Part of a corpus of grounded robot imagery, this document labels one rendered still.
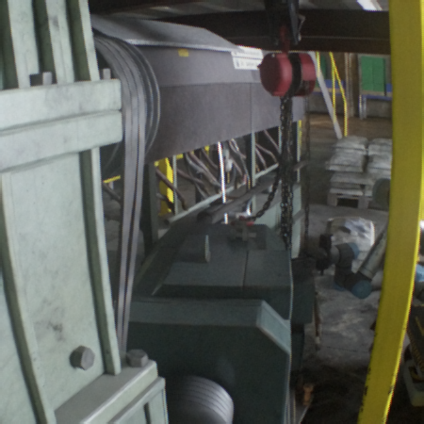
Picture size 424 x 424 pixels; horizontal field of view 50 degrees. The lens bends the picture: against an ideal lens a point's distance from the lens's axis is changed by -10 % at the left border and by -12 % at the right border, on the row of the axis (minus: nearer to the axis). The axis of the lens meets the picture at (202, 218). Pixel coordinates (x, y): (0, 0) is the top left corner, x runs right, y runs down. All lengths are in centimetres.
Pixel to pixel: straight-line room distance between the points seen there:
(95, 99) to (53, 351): 37
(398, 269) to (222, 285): 56
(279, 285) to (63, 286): 56
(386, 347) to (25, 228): 119
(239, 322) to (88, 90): 59
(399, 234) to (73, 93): 102
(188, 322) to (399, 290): 69
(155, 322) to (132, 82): 51
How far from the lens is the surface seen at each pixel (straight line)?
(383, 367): 161
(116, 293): 89
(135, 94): 81
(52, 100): 64
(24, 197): 65
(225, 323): 104
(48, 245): 69
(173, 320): 106
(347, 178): 525
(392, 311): 151
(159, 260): 139
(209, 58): 224
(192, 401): 101
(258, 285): 113
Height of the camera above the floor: 133
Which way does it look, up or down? 16 degrees down
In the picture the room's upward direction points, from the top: 2 degrees counter-clockwise
